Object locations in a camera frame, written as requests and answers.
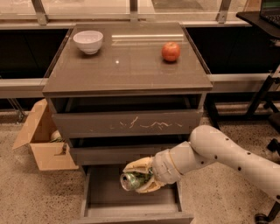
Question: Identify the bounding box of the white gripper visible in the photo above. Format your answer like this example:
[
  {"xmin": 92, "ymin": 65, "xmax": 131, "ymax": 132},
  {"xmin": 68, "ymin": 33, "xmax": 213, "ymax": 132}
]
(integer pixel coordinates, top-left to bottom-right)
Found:
[{"xmin": 123, "ymin": 150, "xmax": 181, "ymax": 193}]

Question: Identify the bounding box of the green soda can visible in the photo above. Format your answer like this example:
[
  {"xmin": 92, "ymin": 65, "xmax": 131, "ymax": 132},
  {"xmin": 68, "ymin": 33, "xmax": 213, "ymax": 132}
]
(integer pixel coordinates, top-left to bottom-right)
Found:
[{"xmin": 120, "ymin": 171, "xmax": 152, "ymax": 191}]

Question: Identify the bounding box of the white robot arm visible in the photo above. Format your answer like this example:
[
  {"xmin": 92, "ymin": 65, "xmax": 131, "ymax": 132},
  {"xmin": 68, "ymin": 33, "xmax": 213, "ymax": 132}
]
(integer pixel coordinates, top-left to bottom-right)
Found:
[{"xmin": 120, "ymin": 125, "xmax": 280, "ymax": 202}]

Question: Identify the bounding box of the middle grey drawer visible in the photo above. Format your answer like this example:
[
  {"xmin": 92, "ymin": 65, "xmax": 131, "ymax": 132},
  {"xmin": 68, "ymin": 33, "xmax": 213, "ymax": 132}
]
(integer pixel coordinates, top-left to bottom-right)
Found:
[{"xmin": 70, "ymin": 134, "xmax": 188, "ymax": 165}]

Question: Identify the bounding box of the grey drawer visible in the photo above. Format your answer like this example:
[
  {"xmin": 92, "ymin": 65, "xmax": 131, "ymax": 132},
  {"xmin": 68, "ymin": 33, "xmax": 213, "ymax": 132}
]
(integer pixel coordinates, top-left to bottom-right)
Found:
[
  {"xmin": 73, "ymin": 164, "xmax": 193, "ymax": 224},
  {"xmin": 52, "ymin": 94, "xmax": 204, "ymax": 138},
  {"xmin": 70, "ymin": 134, "xmax": 188, "ymax": 165}
]

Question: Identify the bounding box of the bottom grey drawer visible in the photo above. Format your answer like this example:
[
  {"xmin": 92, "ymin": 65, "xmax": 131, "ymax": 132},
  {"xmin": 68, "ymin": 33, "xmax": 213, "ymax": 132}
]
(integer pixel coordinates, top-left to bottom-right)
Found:
[{"xmin": 73, "ymin": 164, "xmax": 193, "ymax": 224}]

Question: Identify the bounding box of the top grey drawer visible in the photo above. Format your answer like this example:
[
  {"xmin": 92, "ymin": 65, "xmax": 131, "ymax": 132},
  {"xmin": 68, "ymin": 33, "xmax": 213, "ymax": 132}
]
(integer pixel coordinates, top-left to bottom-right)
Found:
[{"xmin": 52, "ymin": 94, "xmax": 204, "ymax": 138}]

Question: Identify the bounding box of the grey drawer cabinet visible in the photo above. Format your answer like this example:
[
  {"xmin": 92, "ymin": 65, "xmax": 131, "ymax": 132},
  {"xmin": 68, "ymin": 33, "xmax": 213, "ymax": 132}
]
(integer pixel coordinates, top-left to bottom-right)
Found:
[{"xmin": 42, "ymin": 22, "xmax": 214, "ymax": 176}]

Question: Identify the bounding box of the white object in box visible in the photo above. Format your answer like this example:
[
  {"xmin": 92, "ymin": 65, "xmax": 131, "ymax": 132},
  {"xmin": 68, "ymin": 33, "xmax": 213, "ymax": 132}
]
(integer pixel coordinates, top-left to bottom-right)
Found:
[{"xmin": 50, "ymin": 130, "xmax": 63, "ymax": 143}]

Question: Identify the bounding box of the cardboard box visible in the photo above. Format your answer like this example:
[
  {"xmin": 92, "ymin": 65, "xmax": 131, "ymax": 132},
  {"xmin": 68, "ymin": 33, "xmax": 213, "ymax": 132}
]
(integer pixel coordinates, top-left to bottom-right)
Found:
[{"xmin": 12, "ymin": 99, "xmax": 79, "ymax": 171}]

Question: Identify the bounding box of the red apple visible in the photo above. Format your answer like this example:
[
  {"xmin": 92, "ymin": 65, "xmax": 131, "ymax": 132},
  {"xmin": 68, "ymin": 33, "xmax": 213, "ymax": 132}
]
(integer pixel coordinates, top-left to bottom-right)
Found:
[{"xmin": 161, "ymin": 42, "xmax": 180, "ymax": 62}]

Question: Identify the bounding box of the black office chair base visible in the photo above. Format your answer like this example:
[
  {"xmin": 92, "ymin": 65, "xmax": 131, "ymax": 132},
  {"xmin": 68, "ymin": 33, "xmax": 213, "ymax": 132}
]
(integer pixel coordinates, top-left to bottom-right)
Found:
[{"xmin": 255, "ymin": 100, "xmax": 280, "ymax": 224}]

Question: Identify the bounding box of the white ceramic bowl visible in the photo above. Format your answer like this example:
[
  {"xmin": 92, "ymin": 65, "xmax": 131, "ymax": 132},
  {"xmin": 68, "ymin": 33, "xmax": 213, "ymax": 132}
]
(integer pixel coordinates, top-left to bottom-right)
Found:
[{"xmin": 73, "ymin": 31, "xmax": 103, "ymax": 54}]

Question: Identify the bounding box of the laptop on desk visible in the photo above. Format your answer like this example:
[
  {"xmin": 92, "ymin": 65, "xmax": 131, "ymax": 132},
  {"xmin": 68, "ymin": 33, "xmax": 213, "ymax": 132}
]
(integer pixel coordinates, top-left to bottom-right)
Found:
[{"xmin": 260, "ymin": 0, "xmax": 280, "ymax": 27}]

